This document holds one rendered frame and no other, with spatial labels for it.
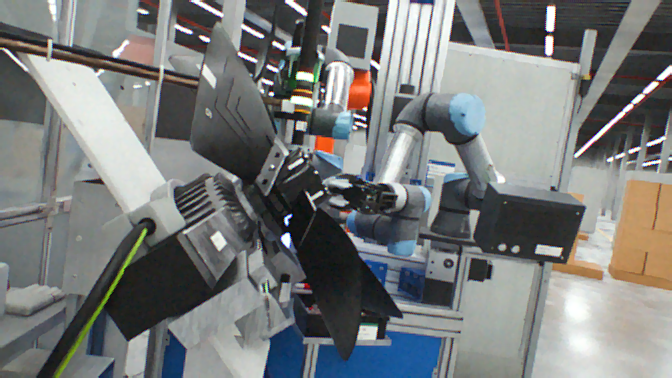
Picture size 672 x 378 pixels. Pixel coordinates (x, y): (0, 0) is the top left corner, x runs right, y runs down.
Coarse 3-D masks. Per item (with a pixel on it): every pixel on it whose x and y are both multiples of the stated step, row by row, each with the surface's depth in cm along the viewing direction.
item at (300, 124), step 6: (300, 114) 104; (306, 114) 105; (300, 120) 105; (306, 120) 106; (294, 126) 105; (300, 126) 105; (294, 132) 105; (300, 132) 105; (294, 138) 105; (300, 138) 105; (294, 144) 105; (300, 144) 105; (288, 150) 106
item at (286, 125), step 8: (280, 104) 102; (288, 104) 102; (280, 112) 103; (288, 112) 102; (280, 120) 105; (288, 120) 103; (280, 128) 105; (288, 128) 103; (280, 136) 104; (288, 136) 103; (288, 144) 103
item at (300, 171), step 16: (288, 160) 94; (304, 160) 93; (288, 176) 92; (304, 176) 92; (320, 176) 103; (256, 192) 91; (272, 192) 93; (288, 192) 92; (256, 208) 91; (272, 208) 93; (288, 208) 94; (272, 224) 92
